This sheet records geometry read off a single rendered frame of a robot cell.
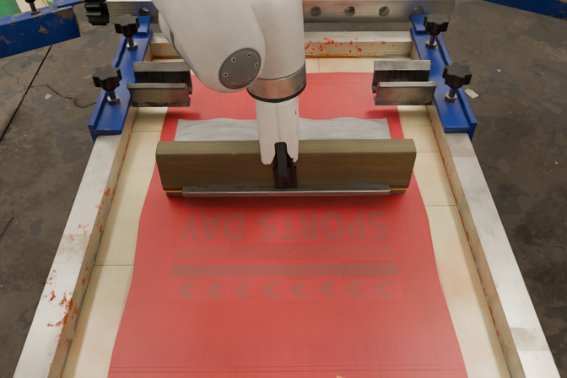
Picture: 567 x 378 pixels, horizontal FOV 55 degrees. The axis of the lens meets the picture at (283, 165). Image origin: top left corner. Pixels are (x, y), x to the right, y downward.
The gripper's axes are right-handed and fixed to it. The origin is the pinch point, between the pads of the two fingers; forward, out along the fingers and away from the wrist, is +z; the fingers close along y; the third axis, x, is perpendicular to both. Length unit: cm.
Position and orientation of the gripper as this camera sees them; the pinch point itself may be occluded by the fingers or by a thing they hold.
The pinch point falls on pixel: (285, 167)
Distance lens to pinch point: 77.2
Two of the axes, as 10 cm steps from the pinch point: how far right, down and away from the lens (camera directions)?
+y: 0.1, 7.1, -7.0
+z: 0.8, 7.0, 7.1
